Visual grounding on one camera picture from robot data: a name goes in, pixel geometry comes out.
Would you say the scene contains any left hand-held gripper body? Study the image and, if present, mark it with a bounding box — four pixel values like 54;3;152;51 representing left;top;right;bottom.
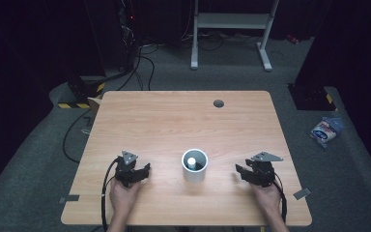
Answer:
114;150;139;189

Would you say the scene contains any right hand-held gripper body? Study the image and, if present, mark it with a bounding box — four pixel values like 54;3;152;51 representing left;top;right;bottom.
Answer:
249;151;284;189

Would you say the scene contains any white cup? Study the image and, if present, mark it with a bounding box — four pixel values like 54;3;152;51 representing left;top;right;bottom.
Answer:
181;148;210;185

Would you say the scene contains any person's right hand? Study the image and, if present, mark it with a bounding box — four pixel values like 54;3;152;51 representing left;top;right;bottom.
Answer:
250;182;284;218

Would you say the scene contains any grey tape strip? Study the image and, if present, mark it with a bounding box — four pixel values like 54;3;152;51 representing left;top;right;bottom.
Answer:
59;194;80;205
292;187;312;201

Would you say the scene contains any blue and white plastic packet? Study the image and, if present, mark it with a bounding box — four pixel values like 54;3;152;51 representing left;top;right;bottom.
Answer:
309;116;344;149

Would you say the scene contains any brown cardboard piece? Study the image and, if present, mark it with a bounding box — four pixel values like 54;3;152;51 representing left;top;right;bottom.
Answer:
87;97;102;114

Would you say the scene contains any black stand with striped base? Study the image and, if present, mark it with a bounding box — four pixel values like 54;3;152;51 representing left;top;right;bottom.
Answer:
287;82;338;112
57;75;106;110

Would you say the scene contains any dark equipment rack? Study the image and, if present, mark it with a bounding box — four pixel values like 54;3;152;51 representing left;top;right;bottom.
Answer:
85;0;140;73

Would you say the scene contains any white metal stand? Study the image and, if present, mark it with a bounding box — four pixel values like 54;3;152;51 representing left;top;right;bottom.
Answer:
190;0;280;73

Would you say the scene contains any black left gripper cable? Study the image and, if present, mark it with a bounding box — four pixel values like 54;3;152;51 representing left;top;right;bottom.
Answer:
100;156;124;232

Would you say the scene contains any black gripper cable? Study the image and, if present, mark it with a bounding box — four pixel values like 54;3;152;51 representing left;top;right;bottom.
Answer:
100;156;124;232
271;173;288;223

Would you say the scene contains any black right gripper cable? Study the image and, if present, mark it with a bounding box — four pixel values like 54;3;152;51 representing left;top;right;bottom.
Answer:
271;173;288;223

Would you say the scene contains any black floor cable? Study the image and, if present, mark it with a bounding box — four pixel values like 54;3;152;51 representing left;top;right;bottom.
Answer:
62;108;93;164

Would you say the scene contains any bundle of black floor cables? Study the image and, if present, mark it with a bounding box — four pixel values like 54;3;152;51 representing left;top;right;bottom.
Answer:
115;40;160;92

